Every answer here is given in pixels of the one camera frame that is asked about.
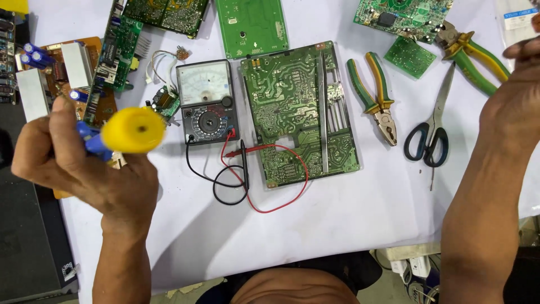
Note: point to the person's left hand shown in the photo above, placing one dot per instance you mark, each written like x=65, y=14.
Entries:
x=97, y=185

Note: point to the person's right hand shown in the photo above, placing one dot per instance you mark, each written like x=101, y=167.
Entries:
x=512, y=105

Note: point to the person's left fingers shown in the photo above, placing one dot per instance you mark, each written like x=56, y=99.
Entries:
x=46, y=143

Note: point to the person's right fingers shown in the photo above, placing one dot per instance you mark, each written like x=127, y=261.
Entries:
x=523, y=50

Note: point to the yellow blue desoldering pump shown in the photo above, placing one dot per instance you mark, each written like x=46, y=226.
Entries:
x=133, y=129

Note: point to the clear plastic packet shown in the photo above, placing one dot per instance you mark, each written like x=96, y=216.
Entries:
x=518, y=19

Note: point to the brown board with heat sinks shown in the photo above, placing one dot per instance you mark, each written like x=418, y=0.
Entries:
x=59, y=86

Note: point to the green yellow cutting pliers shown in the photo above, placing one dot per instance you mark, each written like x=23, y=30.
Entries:
x=459, y=45

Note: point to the black electronic device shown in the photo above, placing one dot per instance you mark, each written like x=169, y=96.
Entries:
x=6, y=59

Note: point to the black equipment case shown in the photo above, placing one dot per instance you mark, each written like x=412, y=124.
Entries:
x=29, y=236

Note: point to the small square green board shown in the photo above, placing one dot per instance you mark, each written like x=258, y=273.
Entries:
x=409, y=57

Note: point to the green board with transformer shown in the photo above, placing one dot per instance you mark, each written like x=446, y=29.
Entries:
x=120, y=48

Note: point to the green board with black chip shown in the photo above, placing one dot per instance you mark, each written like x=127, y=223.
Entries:
x=400, y=17

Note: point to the yellow plastic object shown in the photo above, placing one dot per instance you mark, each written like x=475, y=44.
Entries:
x=12, y=6

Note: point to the green yellow combination pliers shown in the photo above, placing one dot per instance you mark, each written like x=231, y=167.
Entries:
x=382, y=112

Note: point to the thin metal nail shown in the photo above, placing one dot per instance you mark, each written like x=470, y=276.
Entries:
x=431, y=181

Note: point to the black analog multimeter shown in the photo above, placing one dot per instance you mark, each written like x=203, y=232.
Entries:
x=206, y=105

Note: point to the dense green circuit board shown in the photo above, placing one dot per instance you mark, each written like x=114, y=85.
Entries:
x=168, y=15

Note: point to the black multimeter probe lead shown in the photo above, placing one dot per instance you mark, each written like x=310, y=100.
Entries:
x=244, y=164

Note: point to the red multimeter probe lead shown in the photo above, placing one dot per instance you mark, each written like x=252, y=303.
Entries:
x=253, y=149

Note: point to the white table cloth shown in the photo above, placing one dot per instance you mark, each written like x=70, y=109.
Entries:
x=379, y=207

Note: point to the plain green circuit board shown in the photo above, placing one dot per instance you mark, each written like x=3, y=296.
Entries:
x=253, y=25

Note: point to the white plug adapter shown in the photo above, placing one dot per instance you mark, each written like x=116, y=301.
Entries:
x=398, y=267
x=419, y=266

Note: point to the large green circuit board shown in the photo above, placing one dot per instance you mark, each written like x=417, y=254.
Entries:
x=282, y=97

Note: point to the person's black shorts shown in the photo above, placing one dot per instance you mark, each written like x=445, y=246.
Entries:
x=354, y=266

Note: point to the person's leg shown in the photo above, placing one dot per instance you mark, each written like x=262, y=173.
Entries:
x=291, y=289

